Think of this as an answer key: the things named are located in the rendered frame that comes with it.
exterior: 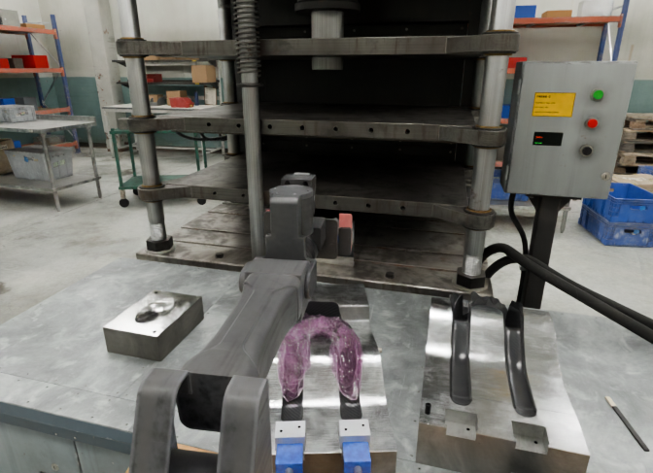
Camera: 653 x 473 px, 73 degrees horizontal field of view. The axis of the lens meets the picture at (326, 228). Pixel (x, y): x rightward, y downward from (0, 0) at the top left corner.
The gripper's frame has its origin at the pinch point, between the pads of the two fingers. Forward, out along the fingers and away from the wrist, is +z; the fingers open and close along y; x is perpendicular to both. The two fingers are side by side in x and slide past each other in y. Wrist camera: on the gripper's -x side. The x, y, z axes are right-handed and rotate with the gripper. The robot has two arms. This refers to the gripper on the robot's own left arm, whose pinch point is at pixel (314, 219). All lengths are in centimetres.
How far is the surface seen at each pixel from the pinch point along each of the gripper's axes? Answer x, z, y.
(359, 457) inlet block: 33.4, -17.8, -10.0
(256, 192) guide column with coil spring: 15, 72, 33
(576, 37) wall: -74, 640, -258
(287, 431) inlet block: 32.0, -15.5, 2.2
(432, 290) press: 42, 60, -28
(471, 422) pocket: 33.2, -7.6, -28.8
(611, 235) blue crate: 106, 317, -203
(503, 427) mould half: 31.2, -10.3, -33.3
